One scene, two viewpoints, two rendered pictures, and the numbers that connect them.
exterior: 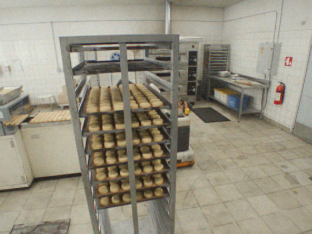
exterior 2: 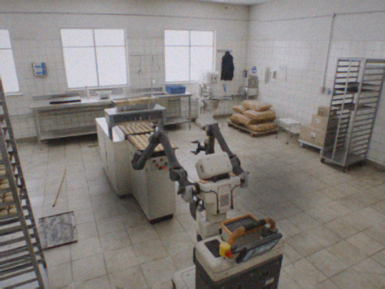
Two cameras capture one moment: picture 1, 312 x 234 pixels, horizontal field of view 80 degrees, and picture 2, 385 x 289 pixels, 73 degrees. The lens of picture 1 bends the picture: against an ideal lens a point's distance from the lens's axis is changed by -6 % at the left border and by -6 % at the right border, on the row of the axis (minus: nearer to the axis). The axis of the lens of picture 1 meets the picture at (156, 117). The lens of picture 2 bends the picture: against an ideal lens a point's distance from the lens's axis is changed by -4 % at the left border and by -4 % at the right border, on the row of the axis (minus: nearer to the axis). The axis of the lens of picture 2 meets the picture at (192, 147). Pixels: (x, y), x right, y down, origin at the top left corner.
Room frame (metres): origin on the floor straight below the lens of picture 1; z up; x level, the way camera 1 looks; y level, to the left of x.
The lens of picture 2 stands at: (2.17, -1.54, 1.93)
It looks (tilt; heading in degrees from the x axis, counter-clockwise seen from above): 21 degrees down; 75
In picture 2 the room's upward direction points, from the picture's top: straight up
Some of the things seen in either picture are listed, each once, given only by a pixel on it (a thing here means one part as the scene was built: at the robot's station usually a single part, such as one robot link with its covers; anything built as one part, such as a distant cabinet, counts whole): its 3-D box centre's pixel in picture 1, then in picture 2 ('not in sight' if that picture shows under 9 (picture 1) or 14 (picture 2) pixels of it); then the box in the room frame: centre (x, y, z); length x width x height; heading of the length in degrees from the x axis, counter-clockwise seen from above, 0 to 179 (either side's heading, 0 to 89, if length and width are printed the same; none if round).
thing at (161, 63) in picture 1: (152, 62); not in sight; (1.19, 0.01, 1.68); 0.64 x 0.03 x 0.03; 14
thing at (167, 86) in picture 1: (152, 77); not in sight; (1.19, 0.01, 1.59); 0.64 x 0.03 x 0.03; 14
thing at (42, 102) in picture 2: not in sight; (117, 109); (2.07, 4.63, 0.61); 3.40 x 0.70 x 1.22; 10
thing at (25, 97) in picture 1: (9, 113); (135, 121); (2.33, 1.93, 1.01); 0.72 x 0.33 x 0.34; 13
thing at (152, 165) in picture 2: not in sight; (161, 162); (2.52, 1.08, 0.77); 0.24 x 0.04 x 0.14; 13
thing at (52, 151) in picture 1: (56, 147); (150, 176); (2.45, 1.44, 0.45); 0.70 x 0.34 x 0.90; 103
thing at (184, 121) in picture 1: (174, 126); (236, 264); (2.81, -0.28, 0.59); 0.55 x 0.34 x 0.83; 12
